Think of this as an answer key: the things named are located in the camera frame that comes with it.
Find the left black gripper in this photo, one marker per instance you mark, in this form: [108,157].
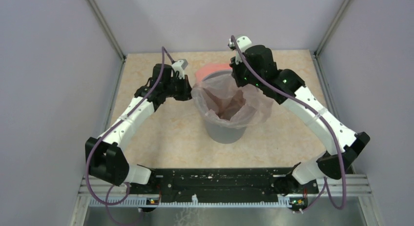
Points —
[187,90]

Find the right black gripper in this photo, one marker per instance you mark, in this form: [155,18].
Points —
[239,82]

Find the pink cloth towel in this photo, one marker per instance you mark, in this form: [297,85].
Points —
[209,69]

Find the translucent pink trash bag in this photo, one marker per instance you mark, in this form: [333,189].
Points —
[256,98]

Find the grey plastic trash bin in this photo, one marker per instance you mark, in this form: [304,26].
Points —
[226,130]

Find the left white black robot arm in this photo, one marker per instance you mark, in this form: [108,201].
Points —
[105,154]

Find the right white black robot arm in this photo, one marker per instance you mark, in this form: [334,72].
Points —
[254,65]

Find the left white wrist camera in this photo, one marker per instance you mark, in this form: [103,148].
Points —
[179,68]

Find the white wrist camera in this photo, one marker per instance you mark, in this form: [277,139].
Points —
[179,68]
[243,42]

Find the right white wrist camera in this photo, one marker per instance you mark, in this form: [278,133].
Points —
[243,42]

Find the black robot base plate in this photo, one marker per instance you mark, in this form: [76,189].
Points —
[223,185]

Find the white toothed cable strip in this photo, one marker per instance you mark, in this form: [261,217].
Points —
[144,202]

